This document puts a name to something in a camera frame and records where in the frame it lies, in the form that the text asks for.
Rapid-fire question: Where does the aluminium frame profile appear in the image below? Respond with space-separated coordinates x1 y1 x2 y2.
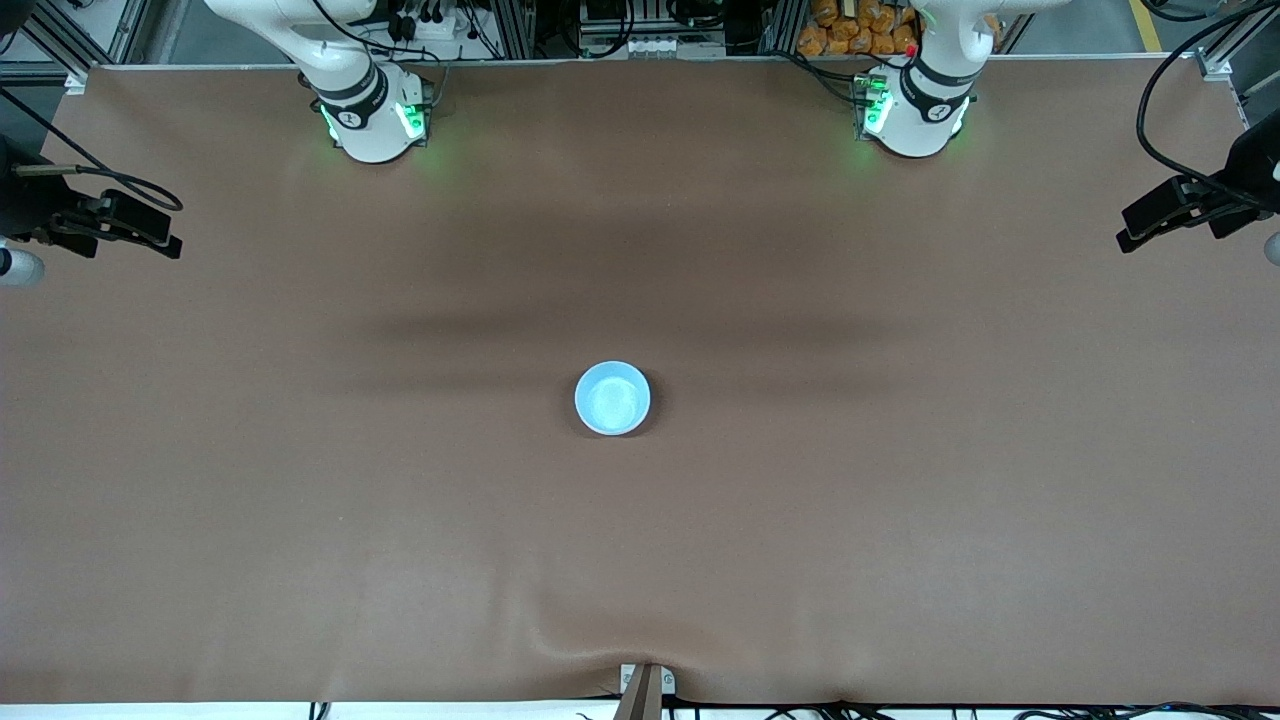
20 0 151 96
1195 0 1280 126

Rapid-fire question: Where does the grey metal camera mount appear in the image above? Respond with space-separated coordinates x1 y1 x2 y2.
618 662 677 720

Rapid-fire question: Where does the orange snack packets pile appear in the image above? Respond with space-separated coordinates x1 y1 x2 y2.
797 0 1003 57

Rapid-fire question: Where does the white power strip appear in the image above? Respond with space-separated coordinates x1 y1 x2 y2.
385 0 481 43

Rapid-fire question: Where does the brown table mat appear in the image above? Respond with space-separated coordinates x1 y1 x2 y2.
0 55 1280 707

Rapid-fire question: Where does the blue bowl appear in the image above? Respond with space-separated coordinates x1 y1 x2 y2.
574 360 652 437

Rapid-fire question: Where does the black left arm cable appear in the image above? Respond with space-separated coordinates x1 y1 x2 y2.
1135 0 1266 191

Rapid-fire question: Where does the white electronics box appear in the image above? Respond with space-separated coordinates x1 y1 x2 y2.
578 0 729 59

